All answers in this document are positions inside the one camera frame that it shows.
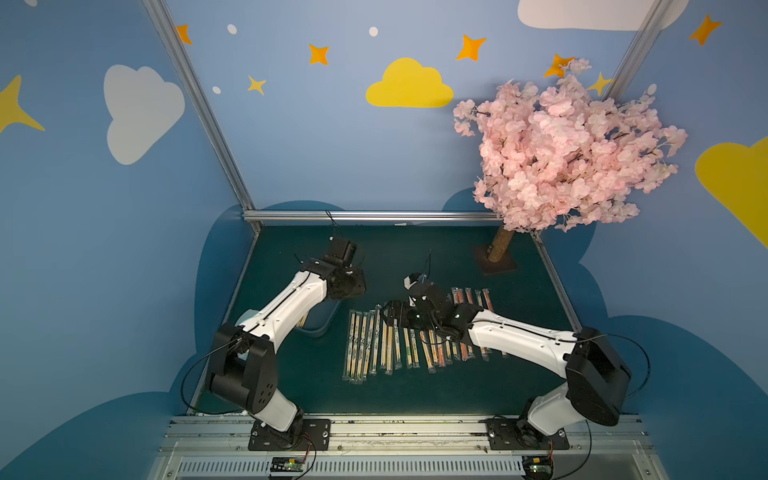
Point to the pink blossom artificial tree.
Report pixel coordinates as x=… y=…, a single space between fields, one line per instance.
x=560 y=158

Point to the chopsticks red print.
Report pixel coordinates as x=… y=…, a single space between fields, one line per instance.
x=435 y=351

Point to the aluminium rail frame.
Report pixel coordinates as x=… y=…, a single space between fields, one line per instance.
x=346 y=446

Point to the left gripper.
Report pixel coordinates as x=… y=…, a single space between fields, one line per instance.
x=349 y=281

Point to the chopsticks green tip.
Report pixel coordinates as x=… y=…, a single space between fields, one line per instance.
x=411 y=347

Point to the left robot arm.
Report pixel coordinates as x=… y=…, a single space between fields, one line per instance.
x=242 y=367

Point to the clear plastic storage box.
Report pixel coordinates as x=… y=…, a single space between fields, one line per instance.
x=317 y=321

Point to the chopsticks thin pair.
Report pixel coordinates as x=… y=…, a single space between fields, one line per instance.
x=361 y=367

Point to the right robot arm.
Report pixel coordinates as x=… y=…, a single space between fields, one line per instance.
x=596 y=378

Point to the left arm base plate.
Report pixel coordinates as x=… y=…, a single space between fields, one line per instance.
x=303 y=433

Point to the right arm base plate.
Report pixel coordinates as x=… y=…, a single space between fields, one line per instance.
x=507 y=434

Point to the red striped chopsticks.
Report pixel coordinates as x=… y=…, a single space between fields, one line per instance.
x=427 y=352

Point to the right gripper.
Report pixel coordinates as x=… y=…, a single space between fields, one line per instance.
x=417 y=301

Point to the chopsticks panda sleeve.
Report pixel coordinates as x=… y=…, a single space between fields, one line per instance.
x=370 y=345

